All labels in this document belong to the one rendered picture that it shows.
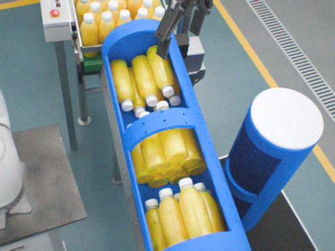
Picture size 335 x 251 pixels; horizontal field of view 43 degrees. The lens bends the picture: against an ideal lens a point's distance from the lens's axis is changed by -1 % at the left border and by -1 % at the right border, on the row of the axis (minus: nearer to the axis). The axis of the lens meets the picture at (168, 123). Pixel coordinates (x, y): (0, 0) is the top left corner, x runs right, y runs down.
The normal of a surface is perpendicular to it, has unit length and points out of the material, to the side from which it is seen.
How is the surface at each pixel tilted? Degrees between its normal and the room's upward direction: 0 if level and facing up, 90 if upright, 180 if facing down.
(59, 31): 90
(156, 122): 19
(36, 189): 5
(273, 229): 0
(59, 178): 5
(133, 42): 90
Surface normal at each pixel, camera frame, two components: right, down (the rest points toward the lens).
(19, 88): 0.11, -0.56
